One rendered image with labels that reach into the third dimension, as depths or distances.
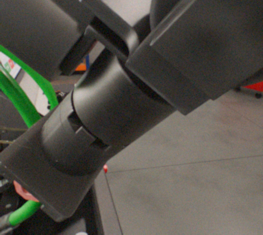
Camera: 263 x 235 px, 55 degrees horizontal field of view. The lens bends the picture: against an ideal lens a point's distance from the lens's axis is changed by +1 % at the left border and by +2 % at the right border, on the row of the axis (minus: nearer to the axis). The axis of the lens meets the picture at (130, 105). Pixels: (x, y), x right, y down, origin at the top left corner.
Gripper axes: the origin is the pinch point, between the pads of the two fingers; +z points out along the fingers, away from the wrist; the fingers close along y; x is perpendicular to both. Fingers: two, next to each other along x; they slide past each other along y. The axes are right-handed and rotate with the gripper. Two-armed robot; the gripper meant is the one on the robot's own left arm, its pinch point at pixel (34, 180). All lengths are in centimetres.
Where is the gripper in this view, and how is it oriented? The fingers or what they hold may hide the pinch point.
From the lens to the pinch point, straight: 29.4
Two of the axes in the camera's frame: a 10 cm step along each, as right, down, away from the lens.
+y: -3.7, 5.0, -7.8
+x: 7.2, 6.9, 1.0
